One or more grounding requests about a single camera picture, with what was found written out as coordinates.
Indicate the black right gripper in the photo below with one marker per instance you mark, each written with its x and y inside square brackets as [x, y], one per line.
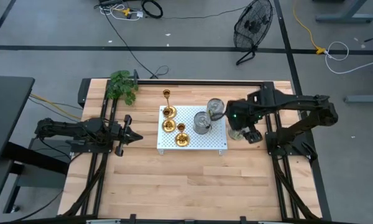
[239, 113]

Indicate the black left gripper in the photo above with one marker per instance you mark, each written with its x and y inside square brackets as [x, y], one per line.
[119, 135]

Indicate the silver ribbed candle tin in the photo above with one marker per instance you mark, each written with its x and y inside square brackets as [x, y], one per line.
[202, 123]
[215, 105]
[234, 134]

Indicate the short gold candlestick holder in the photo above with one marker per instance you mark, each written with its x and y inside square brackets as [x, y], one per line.
[181, 140]
[168, 125]

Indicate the tall gold candlestick holder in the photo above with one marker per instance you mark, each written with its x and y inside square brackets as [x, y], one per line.
[166, 92]

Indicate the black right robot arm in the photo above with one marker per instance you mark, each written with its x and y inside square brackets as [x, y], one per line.
[298, 102]

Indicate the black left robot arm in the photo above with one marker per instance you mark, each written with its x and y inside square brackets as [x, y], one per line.
[68, 129]

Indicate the white perforated metal shelf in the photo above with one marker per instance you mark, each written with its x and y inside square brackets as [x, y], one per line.
[211, 141]

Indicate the green potted plant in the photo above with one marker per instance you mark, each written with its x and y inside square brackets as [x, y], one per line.
[121, 87]

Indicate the silver metal bar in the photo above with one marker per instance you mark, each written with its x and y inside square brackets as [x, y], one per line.
[102, 221]
[272, 222]

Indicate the black floor fan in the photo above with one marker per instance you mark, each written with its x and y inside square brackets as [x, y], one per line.
[253, 25]

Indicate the black desk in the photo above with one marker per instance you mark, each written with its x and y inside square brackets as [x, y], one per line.
[6, 118]

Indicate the grey desk foot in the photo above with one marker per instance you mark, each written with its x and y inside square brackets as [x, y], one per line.
[365, 99]
[345, 17]

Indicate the black table frame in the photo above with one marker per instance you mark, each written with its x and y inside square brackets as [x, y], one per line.
[205, 82]

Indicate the black desk base frame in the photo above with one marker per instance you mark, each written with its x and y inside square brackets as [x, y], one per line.
[34, 161]

